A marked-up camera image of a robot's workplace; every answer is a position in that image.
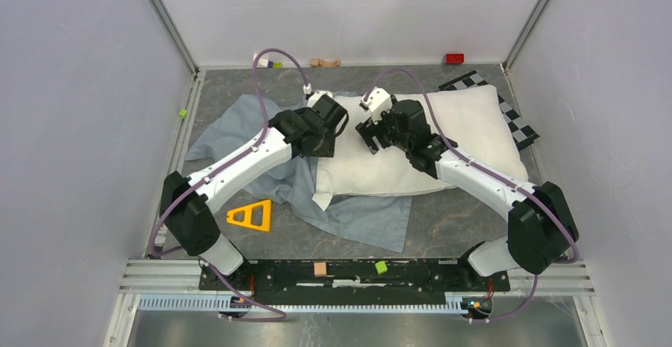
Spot tan wooden blocks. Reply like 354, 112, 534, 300
309, 58, 341, 67

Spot white purple block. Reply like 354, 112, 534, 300
253, 53, 284, 69

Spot yellow triangle piece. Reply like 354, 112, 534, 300
226, 200, 273, 232

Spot white toothed rail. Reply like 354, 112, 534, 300
137, 294, 485, 315

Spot green cube on rail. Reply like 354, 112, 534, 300
374, 261, 388, 275

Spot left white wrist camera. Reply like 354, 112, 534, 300
306, 90, 334, 107

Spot red lego brick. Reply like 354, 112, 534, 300
444, 53, 465, 65

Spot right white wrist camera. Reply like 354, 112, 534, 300
360, 87, 393, 124

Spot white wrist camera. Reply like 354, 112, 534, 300
306, 90, 334, 107
360, 87, 393, 124

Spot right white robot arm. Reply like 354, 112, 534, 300
356, 93, 578, 290

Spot white pillow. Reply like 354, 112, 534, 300
312, 85, 529, 209

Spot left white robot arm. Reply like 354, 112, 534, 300
159, 95, 349, 290

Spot black white checkerboard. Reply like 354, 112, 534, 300
438, 71, 540, 151

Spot tan wooden cube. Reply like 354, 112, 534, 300
313, 261, 327, 277

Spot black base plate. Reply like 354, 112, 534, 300
227, 258, 510, 306

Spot blue grey pillowcase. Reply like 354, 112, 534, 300
184, 94, 412, 253

